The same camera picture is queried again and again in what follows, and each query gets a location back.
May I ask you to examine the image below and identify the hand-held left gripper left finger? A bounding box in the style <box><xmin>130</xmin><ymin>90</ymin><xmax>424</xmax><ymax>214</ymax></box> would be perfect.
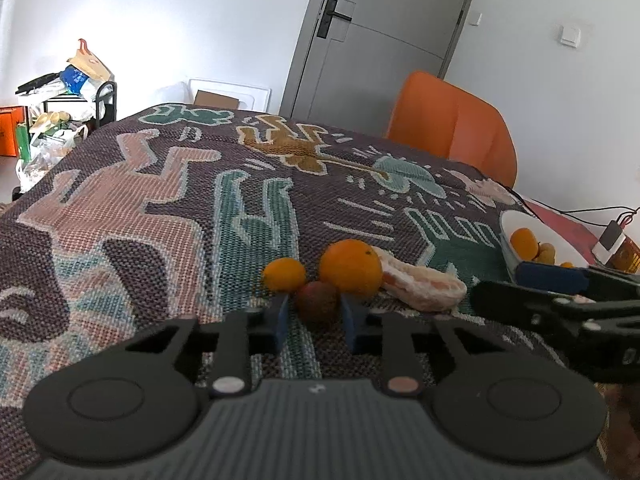
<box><xmin>121</xmin><ymin>293</ymin><xmax>291</xmax><ymax>402</ymax></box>

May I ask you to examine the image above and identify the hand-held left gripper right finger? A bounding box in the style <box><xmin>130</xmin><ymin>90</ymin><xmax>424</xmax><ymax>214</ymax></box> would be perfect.
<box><xmin>340</xmin><ymin>293</ymin><xmax>512</xmax><ymax>402</ymax></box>

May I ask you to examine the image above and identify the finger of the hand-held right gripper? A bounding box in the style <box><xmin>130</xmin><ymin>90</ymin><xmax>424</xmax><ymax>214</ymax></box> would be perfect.
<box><xmin>472</xmin><ymin>281</ymin><xmax>596</xmax><ymax>333</ymax></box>
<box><xmin>515</xmin><ymin>261</ymin><xmax>640</xmax><ymax>297</ymax></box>

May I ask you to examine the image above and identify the white bowl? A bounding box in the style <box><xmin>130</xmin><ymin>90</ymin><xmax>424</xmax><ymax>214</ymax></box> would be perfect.
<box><xmin>499</xmin><ymin>209</ymin><xmax>595</xmax><ymax>287</ymax></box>

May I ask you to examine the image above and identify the dark red round fruit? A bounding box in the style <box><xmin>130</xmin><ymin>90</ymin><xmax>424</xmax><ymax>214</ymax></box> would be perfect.
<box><xmin>295</xmin><ymin>281</ymin><xmax>341</xmax><ymax>323</ymax></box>

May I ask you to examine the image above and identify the large orange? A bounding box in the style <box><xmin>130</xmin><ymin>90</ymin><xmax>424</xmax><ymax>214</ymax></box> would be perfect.
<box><xmin>319</xmin><ymin>240</ymin><xmax>383</xmax><ymax>297</ymax></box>
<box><xmin>510</xmin><ymin>228</ymin><xmax>541</xmax><ymax>260</ymax></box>

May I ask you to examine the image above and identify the rust orange table mat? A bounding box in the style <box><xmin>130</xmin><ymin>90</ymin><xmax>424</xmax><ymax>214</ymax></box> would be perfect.
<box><xmin>522</xmin><ymin>199</ymin><xmax>640</xmax><ymax>275</ymax></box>

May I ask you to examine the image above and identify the white and black charger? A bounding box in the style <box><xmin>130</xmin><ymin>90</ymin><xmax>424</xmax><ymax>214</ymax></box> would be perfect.
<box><xmin>592</xmin><ymin>220</ymin><xmax>627</xmax><ymax>262</ymax></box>

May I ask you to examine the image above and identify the peeled pomelo piece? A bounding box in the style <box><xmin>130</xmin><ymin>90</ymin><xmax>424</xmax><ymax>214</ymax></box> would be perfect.
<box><xmin>372</xmin><ymin>246</ymin><xmax>468</xmax><ymax>313</ymax></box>

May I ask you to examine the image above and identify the printed woven blanket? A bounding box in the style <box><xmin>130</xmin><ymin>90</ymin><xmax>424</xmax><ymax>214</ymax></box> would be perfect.
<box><xmin>0</xmin><ymin>102</ymin><xmax>618</xmax><ymax>480</ymax></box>

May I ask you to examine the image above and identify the orange chair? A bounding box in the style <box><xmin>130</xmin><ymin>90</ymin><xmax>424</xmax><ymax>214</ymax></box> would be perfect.
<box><xmin>386</xmin><ymin>71</ymin><xmax>517</xmax><ymax>189</ymax></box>

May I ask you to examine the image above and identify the white board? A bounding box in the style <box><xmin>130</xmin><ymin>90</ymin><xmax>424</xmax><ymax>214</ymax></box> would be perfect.
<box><xmin>187</xmin><ymin>77</ymin><xmax>272</xmax><ymax>111</ymax></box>

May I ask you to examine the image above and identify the brown cardboard box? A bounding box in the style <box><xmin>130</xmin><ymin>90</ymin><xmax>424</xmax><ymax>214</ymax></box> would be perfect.
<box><xmin>194</xmin><ymin>90</ymin><xmax>240</xmax><ymax>110</ymax></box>

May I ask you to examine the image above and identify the black trolley rack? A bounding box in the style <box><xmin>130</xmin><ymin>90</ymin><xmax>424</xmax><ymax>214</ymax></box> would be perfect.
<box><xmin>94</xmin><ymin>81</ymin><xmax>119</xmax><ymax>127</ymax></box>

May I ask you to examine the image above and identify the white plastic bag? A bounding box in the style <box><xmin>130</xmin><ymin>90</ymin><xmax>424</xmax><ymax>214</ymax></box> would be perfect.
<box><xmin>16</xmin><ymin>125</ymin><xmax>89</xmax><ymax>194</ymax></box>

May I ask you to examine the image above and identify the grey door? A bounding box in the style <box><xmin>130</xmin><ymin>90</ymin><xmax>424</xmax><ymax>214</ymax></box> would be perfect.
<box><xmin>280</xmin><ymin>0</ymin><xmax>484</xmax><ymax>122</ymax></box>

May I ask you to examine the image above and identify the pale yellow bundle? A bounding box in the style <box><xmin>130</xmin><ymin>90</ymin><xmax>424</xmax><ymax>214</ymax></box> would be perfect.
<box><xmin>31</xmin><ymin>111</ymin><xmax>74</xmax><ymax>134</ymax></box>

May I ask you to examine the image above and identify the green bag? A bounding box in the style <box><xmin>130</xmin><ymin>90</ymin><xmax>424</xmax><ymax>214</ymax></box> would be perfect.
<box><xmin>15</xmin><ymin>122</ymin><xmax>34</xmax><ymax>159</ymax></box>

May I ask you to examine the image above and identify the blue and white bag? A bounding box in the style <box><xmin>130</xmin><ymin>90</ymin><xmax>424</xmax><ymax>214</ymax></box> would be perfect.
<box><xmin>60</xmin><ymin>65</ymin><xmax>101</xmax><ymax>97</ymax></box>

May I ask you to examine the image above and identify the brown paper bag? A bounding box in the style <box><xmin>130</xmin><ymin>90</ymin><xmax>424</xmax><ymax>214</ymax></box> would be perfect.
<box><xmin>66</xmin><ymin>39</ymin><xmax>114</xmax><ymax>83</ymax></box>

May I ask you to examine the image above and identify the orange box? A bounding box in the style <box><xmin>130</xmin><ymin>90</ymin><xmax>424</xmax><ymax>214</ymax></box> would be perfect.
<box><xmin>0</xmin><ymin>106</ymin><xmax>27</xmax><ymax>158</ymax></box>

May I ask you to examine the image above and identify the black flat item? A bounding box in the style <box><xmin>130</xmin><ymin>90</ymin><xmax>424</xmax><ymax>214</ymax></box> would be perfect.
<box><xmin>15</xmin><ymin>74</ymin><xmax>64</xmax><ymax>96</ymax></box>

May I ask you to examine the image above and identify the black cable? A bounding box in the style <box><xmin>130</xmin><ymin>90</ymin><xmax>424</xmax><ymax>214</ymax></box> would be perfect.
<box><xmin>504</xmin><ymin>186</ymin><xmax>640</xmax><ymax>216</ymax></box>

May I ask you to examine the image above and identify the black door handle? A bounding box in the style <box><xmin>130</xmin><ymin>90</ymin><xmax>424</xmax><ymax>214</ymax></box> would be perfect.
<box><xmin>316</xmin><ymin>0</ymin><xmax>353</xmax><ymax>39</ymax></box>

